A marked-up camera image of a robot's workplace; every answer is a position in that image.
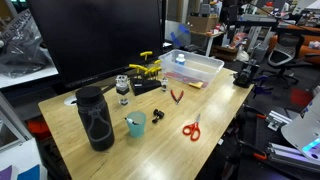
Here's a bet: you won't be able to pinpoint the small black clip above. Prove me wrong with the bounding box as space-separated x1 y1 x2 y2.
151 108 165 125

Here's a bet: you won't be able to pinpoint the blue spring clamp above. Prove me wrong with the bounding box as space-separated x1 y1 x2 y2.
252 75 278 98

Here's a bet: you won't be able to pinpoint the black water bottle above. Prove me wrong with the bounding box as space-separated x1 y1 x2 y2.
75 86 116 152

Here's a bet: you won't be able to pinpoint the clear plastic container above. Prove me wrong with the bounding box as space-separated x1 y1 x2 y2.
158 49 225 90

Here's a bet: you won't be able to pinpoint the white bottle blue label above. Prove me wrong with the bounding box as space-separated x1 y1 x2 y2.
175 53 186 66

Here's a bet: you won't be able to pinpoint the black bench vise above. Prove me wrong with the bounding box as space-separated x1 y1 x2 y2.
232 59 260 89

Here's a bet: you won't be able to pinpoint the white table cable grommet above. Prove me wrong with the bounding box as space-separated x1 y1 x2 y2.
63 95 78 107

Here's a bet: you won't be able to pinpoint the glass jar black contents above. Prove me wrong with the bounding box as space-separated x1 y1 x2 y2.
115 74 131 106

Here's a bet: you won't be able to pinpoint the teal plastic cup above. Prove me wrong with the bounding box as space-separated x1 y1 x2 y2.
125 111 147 138

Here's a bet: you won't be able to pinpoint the aluminium extrusion rail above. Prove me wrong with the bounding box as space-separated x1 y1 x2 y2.
266 142 320 173

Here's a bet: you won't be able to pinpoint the small orange pliers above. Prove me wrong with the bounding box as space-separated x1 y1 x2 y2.
170 89 185 105

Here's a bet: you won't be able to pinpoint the silver metal bracket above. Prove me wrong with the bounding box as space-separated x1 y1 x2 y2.
265 110 293 132

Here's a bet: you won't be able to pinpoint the orange scissors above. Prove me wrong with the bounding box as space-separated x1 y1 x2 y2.
182 113 202 142

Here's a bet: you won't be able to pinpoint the black white marker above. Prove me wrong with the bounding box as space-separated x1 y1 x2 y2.
124 116 139 126

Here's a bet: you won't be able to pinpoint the grey plastic bag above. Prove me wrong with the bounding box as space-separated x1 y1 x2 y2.
0 9 51 78

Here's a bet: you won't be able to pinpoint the orange handled bar clamp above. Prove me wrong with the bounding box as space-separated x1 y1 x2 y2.
238 139 268 162
243 104 268 120

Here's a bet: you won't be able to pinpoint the large black monitor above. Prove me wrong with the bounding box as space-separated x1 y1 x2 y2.
27 0 167 89

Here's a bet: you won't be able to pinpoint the cardboard box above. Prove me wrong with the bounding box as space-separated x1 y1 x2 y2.
187 14 219 34

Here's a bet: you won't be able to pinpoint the black hex key stand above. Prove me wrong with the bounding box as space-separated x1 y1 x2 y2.
129 77 162 97

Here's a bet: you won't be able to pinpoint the small glass vial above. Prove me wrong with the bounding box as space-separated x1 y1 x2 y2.
160 77 169 93

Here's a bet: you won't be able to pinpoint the orange sofa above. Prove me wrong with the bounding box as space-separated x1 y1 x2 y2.
268 24 320 65

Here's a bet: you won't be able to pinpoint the black mesh office chair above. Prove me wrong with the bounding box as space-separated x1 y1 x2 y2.
266 31 306 88

